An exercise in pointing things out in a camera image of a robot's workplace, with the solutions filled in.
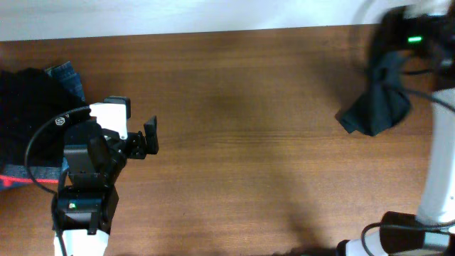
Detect grey garment with red stripe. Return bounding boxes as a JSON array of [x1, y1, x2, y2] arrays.
[[1, 164, 62, 191]]

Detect black folded garment with logo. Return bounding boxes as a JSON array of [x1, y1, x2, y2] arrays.
[[1, 68, 86, 166]]

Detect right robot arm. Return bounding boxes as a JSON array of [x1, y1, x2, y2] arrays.
[[336, 1, 454, 256]]

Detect dark green Nike t-shirt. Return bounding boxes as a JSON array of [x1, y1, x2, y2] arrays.
[[338, 52, 411, 137]]

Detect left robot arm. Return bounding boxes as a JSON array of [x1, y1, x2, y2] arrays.
[[51, 96, 159, 255]]

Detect blue denim jeans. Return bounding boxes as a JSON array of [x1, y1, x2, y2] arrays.
[[44, 61, 87, 115]]

